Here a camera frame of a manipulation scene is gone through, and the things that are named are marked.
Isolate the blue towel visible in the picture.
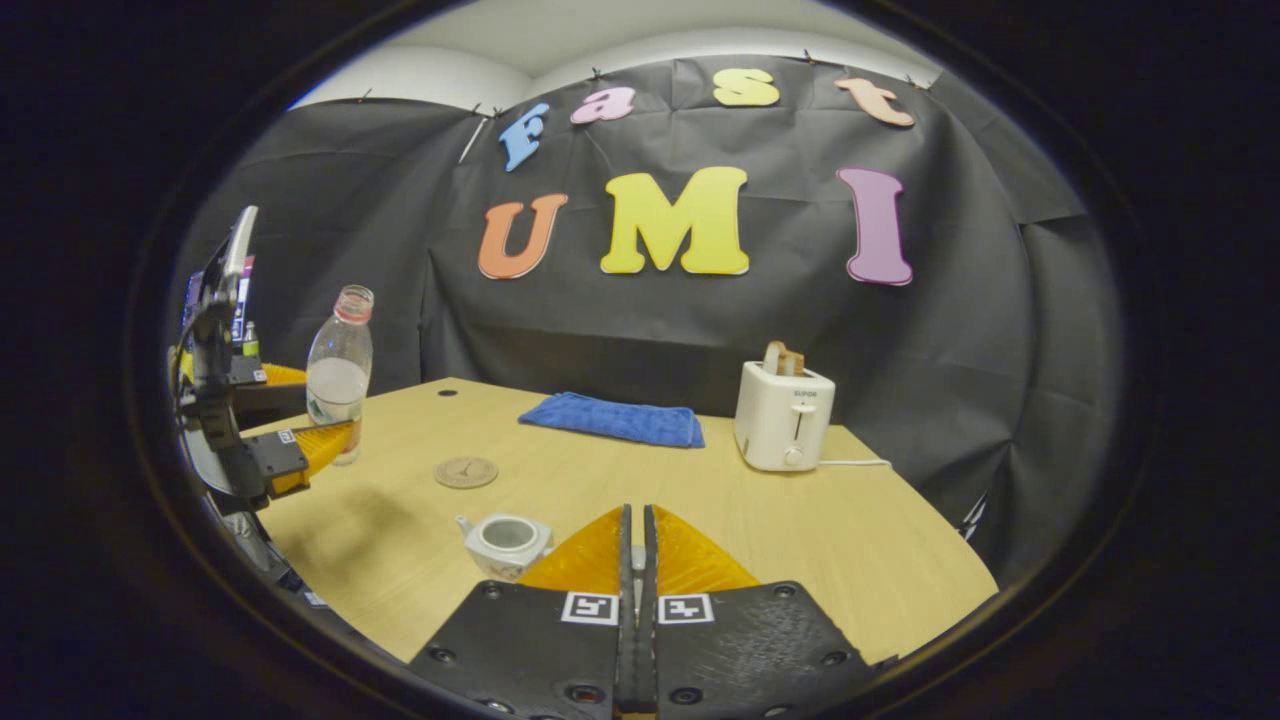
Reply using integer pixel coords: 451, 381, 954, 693
518, 391, 706, 449

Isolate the black backdrop cloth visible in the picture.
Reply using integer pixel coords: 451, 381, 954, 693
175, 55, 1123, 581

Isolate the round beige coaster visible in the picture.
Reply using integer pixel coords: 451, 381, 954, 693
433, 456, 499, 490

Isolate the white ceramic teacup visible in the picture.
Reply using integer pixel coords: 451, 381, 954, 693
455, 513, 554, 583

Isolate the white toaster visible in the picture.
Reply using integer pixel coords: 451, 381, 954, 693
733, 360, 836, 473

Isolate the computer monitor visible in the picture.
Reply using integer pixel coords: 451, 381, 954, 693
183, 255, 257, 346

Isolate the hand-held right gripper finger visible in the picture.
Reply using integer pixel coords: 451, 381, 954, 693
643, 503, 881, 720
408, 503, 635, 720

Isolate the clear plastic water bottle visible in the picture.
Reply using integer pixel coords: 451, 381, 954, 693
305, 285, 375, 466

